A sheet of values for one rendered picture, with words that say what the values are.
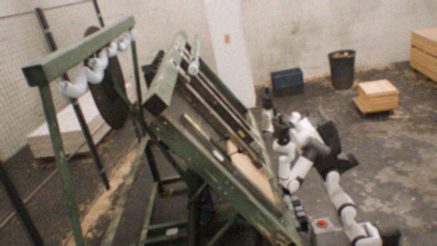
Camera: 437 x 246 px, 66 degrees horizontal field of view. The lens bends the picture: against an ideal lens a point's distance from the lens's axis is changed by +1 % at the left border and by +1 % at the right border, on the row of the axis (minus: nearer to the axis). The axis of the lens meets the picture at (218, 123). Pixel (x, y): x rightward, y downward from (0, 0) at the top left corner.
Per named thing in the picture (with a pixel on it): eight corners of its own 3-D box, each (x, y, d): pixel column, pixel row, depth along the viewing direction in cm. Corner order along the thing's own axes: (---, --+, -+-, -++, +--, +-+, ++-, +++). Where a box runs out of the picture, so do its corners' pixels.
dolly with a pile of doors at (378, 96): (399, 115, 506) (399, 90, 490) (361, 120, 515) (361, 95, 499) (384, 100, 561) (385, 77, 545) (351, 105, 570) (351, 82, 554)
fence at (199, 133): (277, 217, 225) (282, 213, 224) (179, 120, 194) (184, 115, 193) (276, 212, 229) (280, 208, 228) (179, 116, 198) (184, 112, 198)
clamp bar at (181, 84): (266, 183, 261) (291, 165, 256) (158, 71, 223) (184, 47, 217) (265, 176, 271) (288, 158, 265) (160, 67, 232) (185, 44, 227)
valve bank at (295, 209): (317, 246, 236) (314, 219, 227) (296, 249, 237) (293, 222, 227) (298, 202, 282) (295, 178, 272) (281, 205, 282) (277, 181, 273)
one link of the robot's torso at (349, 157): (354, 159, 252) (344, 141, 245) (362, 167, 240) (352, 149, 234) (321, 177, 257) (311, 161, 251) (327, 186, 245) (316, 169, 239)
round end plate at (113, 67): (119, 146, 238) (78, 33, 206) (110, 148, 238) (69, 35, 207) (138, 107, 311) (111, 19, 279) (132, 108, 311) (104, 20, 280)
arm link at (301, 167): (288, 185, 225) (305, 157, 223) (299, 195, 213) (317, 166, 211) (276, 180, 219) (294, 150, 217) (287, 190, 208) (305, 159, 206)
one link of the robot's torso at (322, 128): (336, 137, 256) (315, 100, 243) (355, 158, 224) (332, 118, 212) (302, 156, 261) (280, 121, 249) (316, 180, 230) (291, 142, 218)
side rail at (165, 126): (277, 249, 203) (293, 240, 201) (146, 125, 167) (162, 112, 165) (276, 243, 209) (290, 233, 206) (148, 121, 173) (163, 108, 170)
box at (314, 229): (336, 252, 206) (335, 229, 199) (317, 255, 206) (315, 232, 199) (329, 238, 217) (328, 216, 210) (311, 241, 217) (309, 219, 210)
